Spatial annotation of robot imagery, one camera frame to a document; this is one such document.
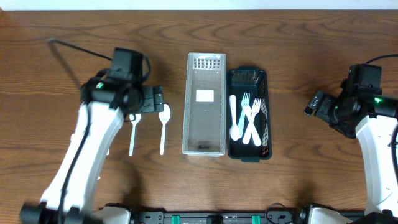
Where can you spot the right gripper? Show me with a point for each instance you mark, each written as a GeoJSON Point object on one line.
{"type": "Point", "coordinates": [321, 107]}

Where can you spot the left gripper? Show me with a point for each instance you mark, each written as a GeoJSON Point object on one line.
{"type": "Point", "coordinates": [152, 99]}

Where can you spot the white plastic fork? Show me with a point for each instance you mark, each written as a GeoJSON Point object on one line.
{"type": "Point", "coordinates": [255, 137]}
{"type": "Point", "coordinates": [252, 118]}

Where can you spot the pale green plastic fork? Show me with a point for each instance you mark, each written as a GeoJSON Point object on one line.
{"type": "Point", "coordinates": [244, 102]}

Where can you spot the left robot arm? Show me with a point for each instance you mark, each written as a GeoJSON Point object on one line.
{"type": "Point", "coordinates": [107, 99]}

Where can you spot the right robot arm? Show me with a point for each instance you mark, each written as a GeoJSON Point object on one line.
{"type": "Point", "coordinates": [361, 112]}

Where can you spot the white label in tray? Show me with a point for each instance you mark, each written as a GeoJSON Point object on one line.
{"type": "Point", "coordinates": [205, 96]}

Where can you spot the clear perforated plastic tray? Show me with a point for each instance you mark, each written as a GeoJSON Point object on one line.
{"type": "Point", "coordinates": [204, 126]}

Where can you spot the dark green plastic basket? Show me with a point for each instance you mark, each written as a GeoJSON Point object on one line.
{"type": "Point", "coordinates": [252, 80]}

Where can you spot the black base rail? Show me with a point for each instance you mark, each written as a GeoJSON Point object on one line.
{"type": "Point", "coordinates": [217, 217]}

